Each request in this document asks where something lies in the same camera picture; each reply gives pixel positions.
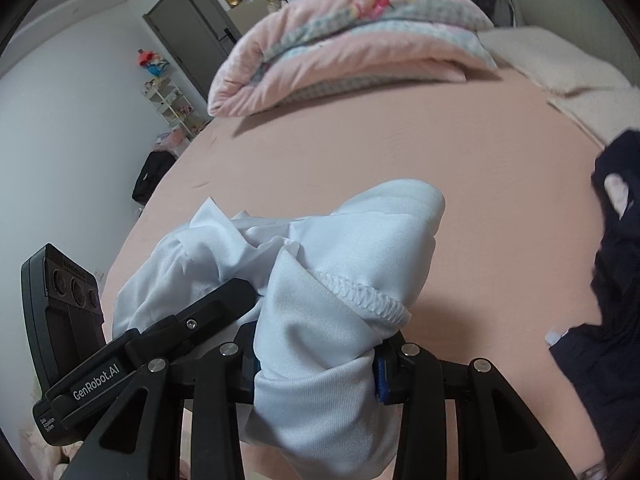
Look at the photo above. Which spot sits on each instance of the grey door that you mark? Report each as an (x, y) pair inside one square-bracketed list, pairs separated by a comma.
[(190, 25)]

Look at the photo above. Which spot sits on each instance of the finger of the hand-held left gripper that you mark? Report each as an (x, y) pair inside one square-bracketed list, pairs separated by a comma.
[(200, 315)]

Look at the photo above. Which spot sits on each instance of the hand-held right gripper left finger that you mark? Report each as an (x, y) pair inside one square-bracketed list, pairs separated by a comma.
[(220, 390)]

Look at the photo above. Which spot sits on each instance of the navy blue pants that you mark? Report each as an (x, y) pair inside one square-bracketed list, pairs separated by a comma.
[(600, 360)]

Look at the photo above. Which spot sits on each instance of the pink soft toy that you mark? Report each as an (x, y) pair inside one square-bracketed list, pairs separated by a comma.
[(172, 141)]

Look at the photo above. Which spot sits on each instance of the pink patterned quilt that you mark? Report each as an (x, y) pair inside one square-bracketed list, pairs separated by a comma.
[(325, 55)]

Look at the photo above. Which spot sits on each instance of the cream printed floor mat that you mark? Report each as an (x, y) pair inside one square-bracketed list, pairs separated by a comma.
[(40, 455)]

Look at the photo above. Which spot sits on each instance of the red and blue plush toys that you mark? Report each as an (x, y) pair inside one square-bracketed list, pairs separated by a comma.
[(152, 60)]

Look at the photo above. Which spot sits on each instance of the black bag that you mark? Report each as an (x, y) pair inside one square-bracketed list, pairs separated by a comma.
[(152, 175)]

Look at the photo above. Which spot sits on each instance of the white shelf rack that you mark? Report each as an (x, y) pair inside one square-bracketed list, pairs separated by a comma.
[(172, 105)]

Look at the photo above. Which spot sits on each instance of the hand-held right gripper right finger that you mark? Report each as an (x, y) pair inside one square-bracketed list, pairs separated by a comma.
[(380, 380)]

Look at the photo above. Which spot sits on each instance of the white shirt with navy trim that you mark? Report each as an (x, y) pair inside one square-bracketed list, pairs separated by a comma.
[(325, 285)]

